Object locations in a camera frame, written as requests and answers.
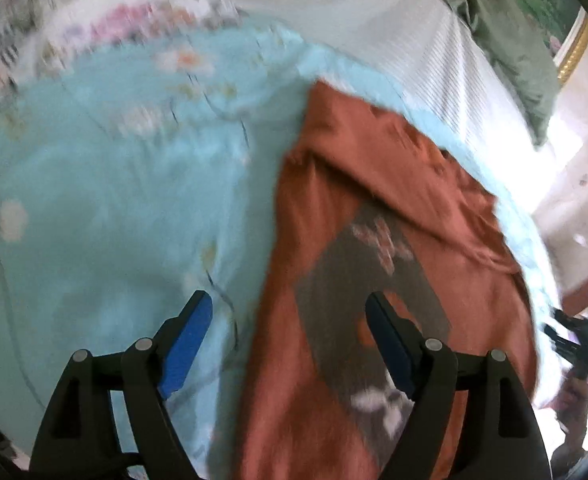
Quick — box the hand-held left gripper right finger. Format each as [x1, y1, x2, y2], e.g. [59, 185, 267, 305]
[365, 291, 553, 480]

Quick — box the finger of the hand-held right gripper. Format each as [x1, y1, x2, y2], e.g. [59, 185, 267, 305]
[544, 309, 583, 362]

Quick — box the white striped bed sheet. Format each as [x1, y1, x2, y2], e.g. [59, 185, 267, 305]
[208, 0, 567, 221]

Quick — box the gold framed picture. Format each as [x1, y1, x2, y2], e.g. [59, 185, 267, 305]
[494, 0, 588, 87]

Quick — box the person's right hand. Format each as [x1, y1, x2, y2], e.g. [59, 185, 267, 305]
[554, 376, 588, 461]

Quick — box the light blue floral blanket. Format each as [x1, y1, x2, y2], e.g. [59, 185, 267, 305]
[0, 24, 567, 480]

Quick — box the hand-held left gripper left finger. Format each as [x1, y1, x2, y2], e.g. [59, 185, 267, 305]
[29, 290, 213, 480]

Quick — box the olive green cloth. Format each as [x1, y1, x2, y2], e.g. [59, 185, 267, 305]
[435, 0, 560, 147]

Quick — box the pink floral white cloth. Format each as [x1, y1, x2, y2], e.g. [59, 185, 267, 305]
[0, 0, 247, 111]

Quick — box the orange shirt with grey print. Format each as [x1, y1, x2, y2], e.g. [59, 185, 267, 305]
[238, 79, 543, 480]

